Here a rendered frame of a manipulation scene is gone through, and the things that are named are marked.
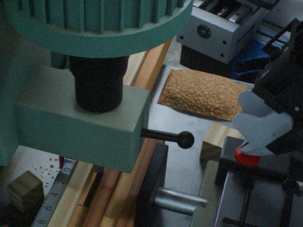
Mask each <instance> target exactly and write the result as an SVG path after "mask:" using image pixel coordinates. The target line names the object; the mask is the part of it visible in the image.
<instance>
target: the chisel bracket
mask: <svg viewBox="0 0 303 227"><path fill-rule="evenodd" d="M150 96H151V94H150V91H149V90H147V89H143V88H139V87H134V86H129V85H125V84H123V99H122V102H121V104H120V105H119V106H117V107H116V108H115V109H113V110H111V111H109V112H105V113H93V112H89V111H87V110H85V109H83V108H81V107H80V106H79V105H78V104H77V102H76V98H75V77H74V76H73V74H72V72H69V71H65V70H60V69H56V68H51V67H47V66H43V65H38V66H37V67H36V69H35V71H34V72H33V74H32V76H31V77H30V78H29V80H28V82H27V83H26V85H25V87H24V88H23V89H22V90H21V92H20V93H19V95H18V97H17V99H16V100H15V102H14V111H15V117H16V124H17V130H18V139H19V145H22V146H26V147H29V148H32V149H36V150H40V151H45V152H48V153H52V154H57V155H61V156H63V157H66V158H70V159H75V160H79V161H83V162H87V163H91V164H96V165H99V166H101V167H105V168H110V169H114V170H118V171H122V172H125V173H131V172H132V171H133V168H134V166H135V163H136V161H137V158H138V155H139V152H140V151H141V149H142V146H143V143H144V141H145V137H140V134H141V131H142V128H146V129H148V120H149V108H150Z"/></svg>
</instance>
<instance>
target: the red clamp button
mask: <svg viewBox="0 0 303 227"><path fill-rule="evenodd" d="M240 149H241V145H240V146H238V147H237V148H236V150H235V153H234V157H235V159H236V161H237V162H238V163H240V164H241V165H244V166H254V165H257V164H258V163H259V162H260V160H261V156H255V155H248V154H244V153H242V152H241V151H240Z"/></svg>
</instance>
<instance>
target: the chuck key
mask: <svg viewBox="0 0 303 227"><path fill-rule="evenodd" d="M254 185H255V180H254V179H253V178H248V179H246V183H245V189H246V191H245V197H244V201H243V207H242V212H241V217H240V221H237V220H234V219H230V218H224V222H225V223H229V224H233V225H236V226H238V227H259V226H258V225H252V224H248V223H245V221H246V216H247V211H248V205H249V200H250V198H251V192H252V190H253V189H254Z"/></svg>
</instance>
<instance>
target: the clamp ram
mask: <svg viewBox="0 0 303 227"><path fill-rule="evenodd" d="M168 149H169V146H168V145H165V144H161V143H159V142H158V143H157V145H156V147H155V150H154V152H153V155H152V158H151V160H150V162H149V165H148V168H147V171H146V174H145V177H144V179H143V182H142V185H141V188H140V189H139V192H138V195H137V197H136V205H135V219H134V227H152V224H153V221H154V218H155V215H156V212H157V209H158V208H161V209H166V210H170V211H173V212H178V213H180V214H184V215H188V216H191V217H192V215H193V211H194V209H195V208H196V207H200V208H205V207H206V204H207V199H206V198H202V197H200V196H196V195H192V194H188V193H184V192H180V191H175V190H171V189H168V188H164V184H165V173H166V166H167V157H168Z"/></svg>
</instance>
